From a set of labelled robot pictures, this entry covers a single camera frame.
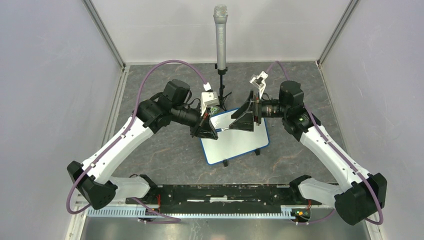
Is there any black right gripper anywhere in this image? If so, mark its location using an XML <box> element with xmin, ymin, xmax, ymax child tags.
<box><xmin>229</xmin><ymin>90</ymin><xmax>289</xmax><ymax>132</ymax></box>

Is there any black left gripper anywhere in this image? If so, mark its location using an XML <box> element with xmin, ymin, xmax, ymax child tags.
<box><xmin>171</xmin><ymin>101</ymin><xmax>218</xmax><ymax>140</ymax></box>

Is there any blue framed whiteboard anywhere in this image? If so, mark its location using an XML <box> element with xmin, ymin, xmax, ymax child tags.
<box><xmin>200</xmin><ymin>120</ymin><xmax>270</xmax><ymax>165</ymax></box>

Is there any whiteboard marker pen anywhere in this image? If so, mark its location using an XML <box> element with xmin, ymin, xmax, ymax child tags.
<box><xmin>215</xmin><ymin>126</ymin><xmax>230</xmax><ymax>133</ymax></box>

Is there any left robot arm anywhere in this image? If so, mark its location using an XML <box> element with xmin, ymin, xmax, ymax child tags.
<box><xmin>67</xmin><ymin>79</ymin><xmax>219</xmax><ymax>210</ymax></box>

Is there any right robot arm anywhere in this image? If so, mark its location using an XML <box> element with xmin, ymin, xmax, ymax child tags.
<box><xmin>229</xmin><ymin>78</ymin><xmax>388</xmax><ymax>226</ymax></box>

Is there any green toy block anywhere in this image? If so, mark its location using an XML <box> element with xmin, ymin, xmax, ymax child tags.
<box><xmin>209</xmin><ymin>106</ymin><xmax>221</xmax><ymax>116</ymax></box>

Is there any black microphone tripod stand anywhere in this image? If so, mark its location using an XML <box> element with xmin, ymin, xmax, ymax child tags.
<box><xmin>214</xmin><ymin>63</ymin><xmax>232</xmax><ymax>111</ymax></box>

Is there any silver microphone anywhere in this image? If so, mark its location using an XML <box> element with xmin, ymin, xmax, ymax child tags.
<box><xmin>213</xmin><ymin>4</ymin><xmax>228</xmax><ymax>72</ymax></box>

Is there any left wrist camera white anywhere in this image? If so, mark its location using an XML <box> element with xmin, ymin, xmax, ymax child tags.
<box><xmin>200</xmin><ymin>82</ymin><xmax>220</xmax><ymax>116</ymax></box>

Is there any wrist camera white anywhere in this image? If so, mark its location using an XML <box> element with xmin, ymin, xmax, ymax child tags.
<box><xmin>249</xmin><ymin>71</ymin><xmax>269</xmax><ymax>99</ymax></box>
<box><xmin>200</xmin><ymin>82</ymin><xmax>220</xmax><ymax>116</ymax></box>

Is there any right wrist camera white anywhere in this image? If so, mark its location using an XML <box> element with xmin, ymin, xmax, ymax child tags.
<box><xmin>249</xmin><ymin>71</ymin><xmax>269</xmax><ymax>99</ymax></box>

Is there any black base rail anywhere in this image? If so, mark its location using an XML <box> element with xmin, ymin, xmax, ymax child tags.
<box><xmin>140</xmin><ymin>184</ymin><xmax>321</xmax><ymax>214</ymax></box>

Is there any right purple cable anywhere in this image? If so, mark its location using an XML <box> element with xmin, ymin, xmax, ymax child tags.
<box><xmin>264</xmin><ymin>60</ymin><xmax>384</xmax><ymax>226</ymax></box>

